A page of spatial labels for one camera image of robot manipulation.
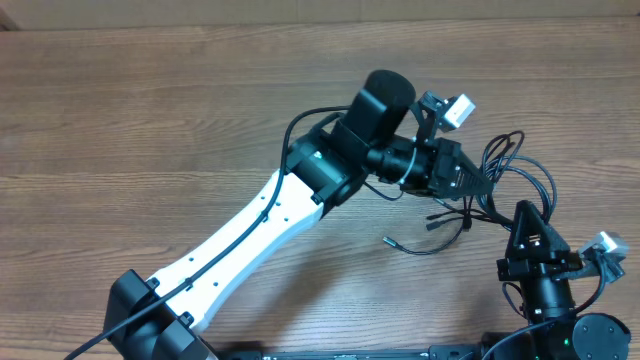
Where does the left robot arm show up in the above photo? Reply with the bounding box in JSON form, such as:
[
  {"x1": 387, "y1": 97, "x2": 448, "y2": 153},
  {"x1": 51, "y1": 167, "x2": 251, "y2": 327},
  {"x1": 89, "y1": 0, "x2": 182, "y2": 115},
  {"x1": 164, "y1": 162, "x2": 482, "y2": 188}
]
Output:
[{"x1": 102, "y1": 70, "x2": 492, "y2": 359}]

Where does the black right camera cable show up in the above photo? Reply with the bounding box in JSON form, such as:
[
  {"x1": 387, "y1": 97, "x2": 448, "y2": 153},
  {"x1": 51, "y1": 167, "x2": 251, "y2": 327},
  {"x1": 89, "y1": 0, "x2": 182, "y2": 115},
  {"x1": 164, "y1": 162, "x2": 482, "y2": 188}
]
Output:
[{"x1": 479, "y1": 254, "x2": 609, "y2": 360}]

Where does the black cable bundle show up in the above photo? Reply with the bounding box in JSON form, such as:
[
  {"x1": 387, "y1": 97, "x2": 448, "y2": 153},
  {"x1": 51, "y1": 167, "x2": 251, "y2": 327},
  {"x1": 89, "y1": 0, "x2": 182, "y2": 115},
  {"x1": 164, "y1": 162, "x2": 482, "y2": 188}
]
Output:
[{"x1": 382, "y1": 130, "x2": 559, "y2": 257}]

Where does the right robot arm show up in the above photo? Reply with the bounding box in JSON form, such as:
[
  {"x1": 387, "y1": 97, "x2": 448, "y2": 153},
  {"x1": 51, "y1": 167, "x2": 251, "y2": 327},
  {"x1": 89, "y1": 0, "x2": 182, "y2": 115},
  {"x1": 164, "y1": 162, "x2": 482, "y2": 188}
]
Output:
[{"x1": 481, "y1": 201, "x2": 631, "y2": 359}]

